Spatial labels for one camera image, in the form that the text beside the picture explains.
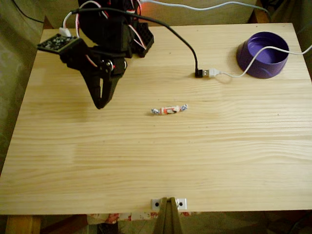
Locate white red candy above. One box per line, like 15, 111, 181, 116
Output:
150, 104, 189, 117

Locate purple plastic bowl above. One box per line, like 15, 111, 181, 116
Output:
235, 31, 290, 79

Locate red floral cloth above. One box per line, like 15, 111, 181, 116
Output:
86, 211, 203, 225

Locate light wooden table leg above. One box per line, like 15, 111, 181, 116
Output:
4, 214, 42, 234

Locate green camera circuit board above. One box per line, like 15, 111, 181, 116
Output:
36, 33, 85, 53

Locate thin black cable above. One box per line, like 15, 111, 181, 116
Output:
12, 0, 45, 24

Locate black USB cable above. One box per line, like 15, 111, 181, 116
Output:
59, 7, 210, 79

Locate grey white cable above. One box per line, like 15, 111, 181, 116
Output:
146, 0, 272, 21

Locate silver metal bracket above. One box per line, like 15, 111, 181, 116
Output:
150, 197, 188, 211

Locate white USB extension cable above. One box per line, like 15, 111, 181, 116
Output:
209, 45, 312, 79

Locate olive camera stand pole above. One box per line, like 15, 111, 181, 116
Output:
155, 196, 183, 234

